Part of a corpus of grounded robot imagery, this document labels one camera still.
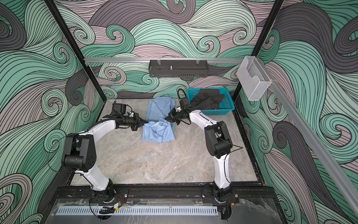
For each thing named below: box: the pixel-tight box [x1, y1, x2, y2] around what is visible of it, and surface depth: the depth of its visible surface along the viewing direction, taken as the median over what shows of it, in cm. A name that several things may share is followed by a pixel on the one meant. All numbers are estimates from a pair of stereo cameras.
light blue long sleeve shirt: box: [141, 96, 176, 144], surface depth 94 cm
